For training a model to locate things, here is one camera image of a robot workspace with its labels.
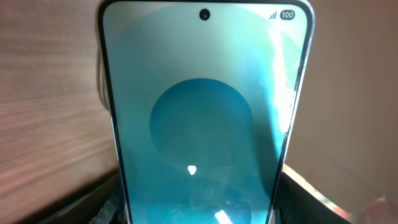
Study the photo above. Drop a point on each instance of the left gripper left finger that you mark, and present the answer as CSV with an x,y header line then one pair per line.
x,y
81,206

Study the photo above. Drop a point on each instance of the blue Galaxy smartphone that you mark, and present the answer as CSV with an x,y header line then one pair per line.
x,y
202,98

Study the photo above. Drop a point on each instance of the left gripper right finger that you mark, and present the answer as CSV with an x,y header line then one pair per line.
x,y
297,201

